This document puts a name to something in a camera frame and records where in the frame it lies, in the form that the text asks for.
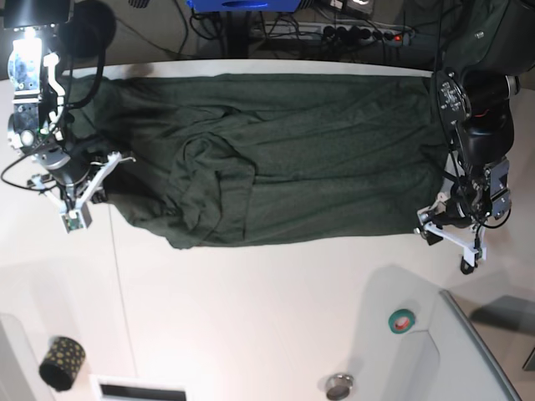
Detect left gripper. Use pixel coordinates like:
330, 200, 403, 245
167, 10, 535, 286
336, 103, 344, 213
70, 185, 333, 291
424, 194, 479, 246

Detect black gold dotted cup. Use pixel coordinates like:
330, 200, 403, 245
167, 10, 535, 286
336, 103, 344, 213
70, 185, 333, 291
38, 337, 86, 392

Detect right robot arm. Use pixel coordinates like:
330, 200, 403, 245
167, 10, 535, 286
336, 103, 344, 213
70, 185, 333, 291
1, 1, 116, 210

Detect small black clip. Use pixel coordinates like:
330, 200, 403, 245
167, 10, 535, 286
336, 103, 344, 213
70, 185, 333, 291
460, 258, 477, 276

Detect black round stand base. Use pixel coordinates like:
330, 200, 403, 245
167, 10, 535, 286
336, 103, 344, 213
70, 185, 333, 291
59, 0, 116, 59

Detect white power strip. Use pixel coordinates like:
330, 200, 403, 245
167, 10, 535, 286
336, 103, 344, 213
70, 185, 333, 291
258, 20, 415, 47

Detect dark green t-shirt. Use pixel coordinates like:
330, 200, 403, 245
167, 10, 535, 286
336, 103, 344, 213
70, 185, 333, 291
72, 74, 447, 249

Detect round metal tin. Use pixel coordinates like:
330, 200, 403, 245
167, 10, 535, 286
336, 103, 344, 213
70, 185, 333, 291
324, 373, 354, 401

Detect blue box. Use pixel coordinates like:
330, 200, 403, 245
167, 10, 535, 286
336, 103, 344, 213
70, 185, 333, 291
186, 0, 301, 13

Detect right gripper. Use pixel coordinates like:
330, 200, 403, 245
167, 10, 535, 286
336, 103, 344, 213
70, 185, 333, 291
39, 144, 111, 205

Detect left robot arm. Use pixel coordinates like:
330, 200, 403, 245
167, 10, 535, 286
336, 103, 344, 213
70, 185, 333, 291
418, 1, 534, 242

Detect white slotted tray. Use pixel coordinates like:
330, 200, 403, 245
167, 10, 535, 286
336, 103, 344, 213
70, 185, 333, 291
89, 374, 191, 401

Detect green tape roll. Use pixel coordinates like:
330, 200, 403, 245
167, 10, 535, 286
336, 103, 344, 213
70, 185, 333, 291
388, 308, 416, 334

